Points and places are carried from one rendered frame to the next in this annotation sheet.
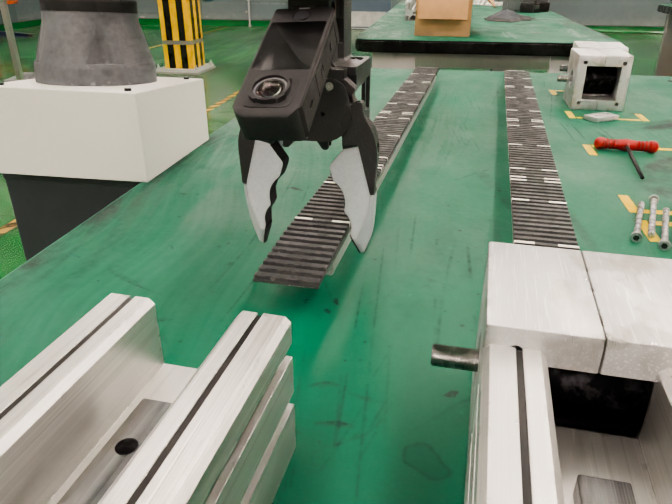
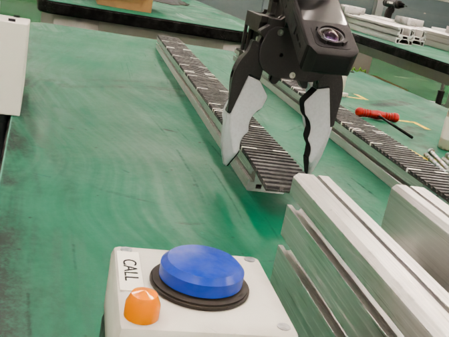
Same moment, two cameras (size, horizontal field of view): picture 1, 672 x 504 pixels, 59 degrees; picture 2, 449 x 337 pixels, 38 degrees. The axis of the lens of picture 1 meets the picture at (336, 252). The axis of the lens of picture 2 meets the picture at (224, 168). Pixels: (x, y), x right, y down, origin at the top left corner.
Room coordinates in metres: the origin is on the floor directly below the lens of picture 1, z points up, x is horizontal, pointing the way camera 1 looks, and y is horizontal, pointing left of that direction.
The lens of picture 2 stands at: (-0.08, 0.36, 0.98)
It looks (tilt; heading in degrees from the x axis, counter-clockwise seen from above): 17 degrees down; 332
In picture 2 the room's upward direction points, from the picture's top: 11 degrees clockwise
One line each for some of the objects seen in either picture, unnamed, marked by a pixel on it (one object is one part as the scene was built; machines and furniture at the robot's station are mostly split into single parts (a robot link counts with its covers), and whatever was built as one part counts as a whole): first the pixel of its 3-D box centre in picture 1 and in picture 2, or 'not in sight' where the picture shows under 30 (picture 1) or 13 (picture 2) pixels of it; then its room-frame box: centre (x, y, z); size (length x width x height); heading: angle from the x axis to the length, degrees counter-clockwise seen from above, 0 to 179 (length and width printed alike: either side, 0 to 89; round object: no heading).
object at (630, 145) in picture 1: (633, 159); (392, 124); (0.75, -0.39, 0.79); 0.16 x 0.08 x 0.02; 163
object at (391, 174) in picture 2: not in sight; (301, 98); (0.87, -0.28, 0.79); 0.96 x 0.04 x 0.03; 166
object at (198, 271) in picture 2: not in sight; (200, 277); (0.17, 0.23, 0.84); 0.04 x 0.04 x 0.02
